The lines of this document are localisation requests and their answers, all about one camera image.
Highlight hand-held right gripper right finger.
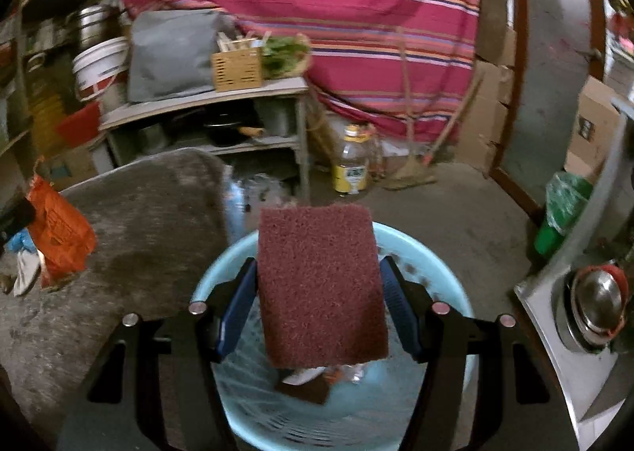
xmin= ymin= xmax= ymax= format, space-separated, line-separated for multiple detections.
xmin=379 ymin=255 xmax=580 ymax=451

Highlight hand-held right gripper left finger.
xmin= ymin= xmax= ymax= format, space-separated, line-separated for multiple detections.
xmin=57 ymin=257 xmax=261 ymax=451

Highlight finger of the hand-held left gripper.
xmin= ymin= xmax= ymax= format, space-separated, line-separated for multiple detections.
xmin=0 ymin=198 xmax=36 ymax=240

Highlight blue plastic scrap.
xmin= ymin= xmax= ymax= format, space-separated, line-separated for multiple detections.
xmin=5 ymin=229 xmax=35 ymax=254

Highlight light blue plastic basket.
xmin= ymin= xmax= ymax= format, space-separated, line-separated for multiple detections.
xmin=191 ymin=221 xmax=479 ymax=449

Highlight orange snack wrapper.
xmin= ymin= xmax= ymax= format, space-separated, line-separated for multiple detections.
xmin=26 ymin=175 xmax=96 ymax=286

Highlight silver foil wrapper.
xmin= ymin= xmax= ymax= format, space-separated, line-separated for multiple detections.
xmin=12 ymin=250 xmax=44 ymax=297

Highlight small clear wrapper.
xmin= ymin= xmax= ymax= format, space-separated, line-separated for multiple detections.
xmin=328 ymin=362 xmax=370 ymax=385

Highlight maroon scouring pad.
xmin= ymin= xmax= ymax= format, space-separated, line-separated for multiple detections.
xmin=258 ymin=206 xmax=390 ymax=367

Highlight green trash bin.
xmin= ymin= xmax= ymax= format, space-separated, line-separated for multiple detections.
xmin=534 ymin=171 xmax=594 ymax=256

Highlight brown cardboard box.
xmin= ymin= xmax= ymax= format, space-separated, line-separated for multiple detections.
xmin=42 ymin=147 xmax=107 ymax=189

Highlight large yellow oil bottle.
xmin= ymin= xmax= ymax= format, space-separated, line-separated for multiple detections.
xmin=29 ymin=80 xmax=67 ymax=155

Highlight clear bottle yellow label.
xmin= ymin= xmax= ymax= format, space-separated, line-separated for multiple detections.
xmin=333 ymin=124 xmax=370 ymax=195

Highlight wooden shelf unit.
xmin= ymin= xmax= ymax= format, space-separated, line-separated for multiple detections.
xmin=0 ymin=0 xmax=120 ymax=194

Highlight white plastic bucket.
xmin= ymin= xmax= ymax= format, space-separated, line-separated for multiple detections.
xmin=72 ymin=36 xmax=130 ymax=103

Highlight black pan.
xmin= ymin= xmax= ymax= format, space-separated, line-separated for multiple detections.
xmin=203 ymin=119 xmax=264 ymax=147

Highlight steel bowl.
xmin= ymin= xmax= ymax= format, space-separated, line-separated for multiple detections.
xmin=569 ymin=268 xmax=629 ymax=339

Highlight steel steamer pot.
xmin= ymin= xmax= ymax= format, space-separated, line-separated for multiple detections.
xmin=74 ymin=6 xmax=122 ymax=48

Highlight grey low cabinet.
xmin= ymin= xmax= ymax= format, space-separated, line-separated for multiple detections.
xmin=99 ymin=76 xmax=313 ymax=202

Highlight stack of flattened cardboard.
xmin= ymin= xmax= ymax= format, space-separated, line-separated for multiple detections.
xmin=458 ymin=50 xmax=517 ymax=171

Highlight grey cloth cover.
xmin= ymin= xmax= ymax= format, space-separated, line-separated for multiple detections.
xmin=128 ymin=10 xmax=239 ymax=103

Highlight green leafy vegetables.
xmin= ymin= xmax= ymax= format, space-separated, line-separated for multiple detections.
xmin=262 ymin=34 xmax=312 ymax=80

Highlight printed cardboard box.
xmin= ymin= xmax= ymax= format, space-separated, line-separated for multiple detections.
xmin=565 ymin=77 xmax=623 ymax=181

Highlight bundle of chopsticks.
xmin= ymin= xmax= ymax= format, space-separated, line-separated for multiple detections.
xmin=215 ymin=30 xmax=271 ymax=56

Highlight red striped cloth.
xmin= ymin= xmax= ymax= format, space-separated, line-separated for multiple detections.
xmin=113 ymin=0 xmax=483 ymax=142

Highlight wooden handled broom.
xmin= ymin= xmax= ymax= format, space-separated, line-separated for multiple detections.
xmin=423 ymin=77 xmax=487 ymax=165
xmin=384 ymin=28 xmax=437 ymax=190

